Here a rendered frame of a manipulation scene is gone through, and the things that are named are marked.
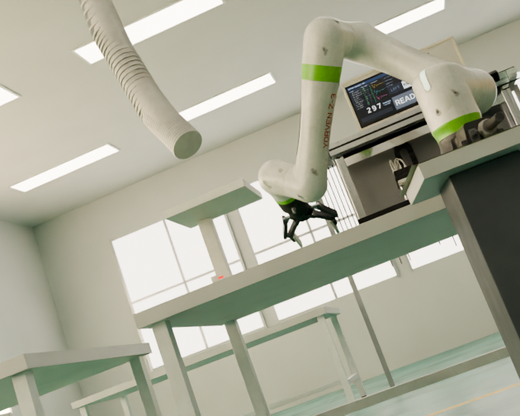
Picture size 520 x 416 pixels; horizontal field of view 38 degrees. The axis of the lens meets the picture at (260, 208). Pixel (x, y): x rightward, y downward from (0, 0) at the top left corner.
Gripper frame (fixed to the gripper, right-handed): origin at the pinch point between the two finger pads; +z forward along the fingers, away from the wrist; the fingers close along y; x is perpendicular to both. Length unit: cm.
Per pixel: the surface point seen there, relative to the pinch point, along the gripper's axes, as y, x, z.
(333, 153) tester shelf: 13.8, 30.3, -3.0
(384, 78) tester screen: 41, 49, -8
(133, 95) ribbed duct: -76, 138, 11
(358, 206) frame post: 15.1, 11.1, 7.5
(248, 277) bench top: -20.6, -20.1, -19.1
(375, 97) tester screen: 35, 45, -6
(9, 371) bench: -101, -29, -33
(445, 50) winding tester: 64, 51, -6
